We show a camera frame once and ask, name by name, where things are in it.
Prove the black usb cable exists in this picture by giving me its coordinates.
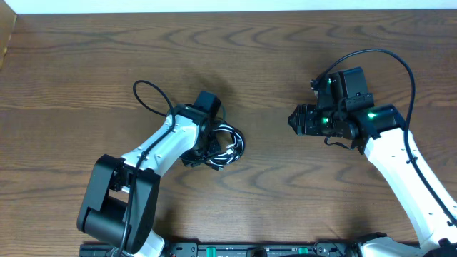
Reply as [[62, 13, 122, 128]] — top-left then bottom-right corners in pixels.
[[199, 121, 246, 171]]

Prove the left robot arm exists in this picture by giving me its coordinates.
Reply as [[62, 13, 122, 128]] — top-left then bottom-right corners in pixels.
[[76, 91, 221, 256]]

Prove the white usb cable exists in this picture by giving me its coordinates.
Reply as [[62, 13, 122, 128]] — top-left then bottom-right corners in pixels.
[[209, 124, 244, 162]]

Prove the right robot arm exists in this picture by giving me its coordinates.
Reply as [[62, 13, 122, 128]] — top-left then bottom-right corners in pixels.
[[288, 67, 456, 256]]

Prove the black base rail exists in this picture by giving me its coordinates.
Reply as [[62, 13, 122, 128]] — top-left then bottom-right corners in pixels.
[[79, 241, 361, 257]]

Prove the cardboard box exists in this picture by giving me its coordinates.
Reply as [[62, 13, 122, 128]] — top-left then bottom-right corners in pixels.
[[0, 0, 17, 67]]

